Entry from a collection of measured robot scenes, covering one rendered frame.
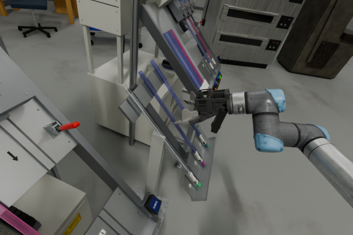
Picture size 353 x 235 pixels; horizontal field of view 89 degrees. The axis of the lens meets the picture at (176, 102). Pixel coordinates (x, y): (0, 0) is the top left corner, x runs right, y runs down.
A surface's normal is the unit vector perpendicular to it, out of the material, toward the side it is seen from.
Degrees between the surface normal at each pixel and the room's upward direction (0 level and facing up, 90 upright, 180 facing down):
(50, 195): 0
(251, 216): 0
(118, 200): 46
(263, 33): 90
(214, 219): 0
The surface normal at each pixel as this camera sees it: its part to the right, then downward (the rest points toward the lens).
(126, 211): 0.79, -0.29
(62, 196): 0.17, -0.78
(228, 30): 0.11, 0.62
